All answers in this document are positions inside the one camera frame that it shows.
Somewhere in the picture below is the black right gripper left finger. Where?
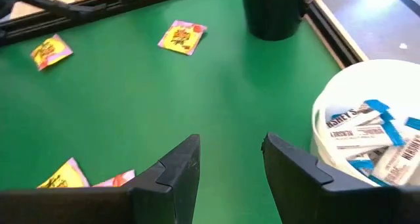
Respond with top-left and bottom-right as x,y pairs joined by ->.
127,134 -> 201,224

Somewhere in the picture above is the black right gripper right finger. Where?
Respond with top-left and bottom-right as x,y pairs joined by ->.
261,131 -> 400,224

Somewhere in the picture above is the yellow Sour Patch candy packet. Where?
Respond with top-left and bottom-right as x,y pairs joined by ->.
36,157 -> 91,189
30,34 -> 74,72
157,19 -> 208,56
91,169 -> 136,188

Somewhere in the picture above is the white blue candy bar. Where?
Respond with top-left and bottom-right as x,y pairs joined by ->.
326,99 -> 390,130
372,117 -> 420,186
347,151 -> 379,173
329,120 -> 406,150

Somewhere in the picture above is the white plastic bucket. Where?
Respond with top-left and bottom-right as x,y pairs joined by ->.
309,58 -> 420,189

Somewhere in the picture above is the black plastic bucket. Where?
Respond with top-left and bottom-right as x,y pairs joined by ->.
241,0 -> 318,42

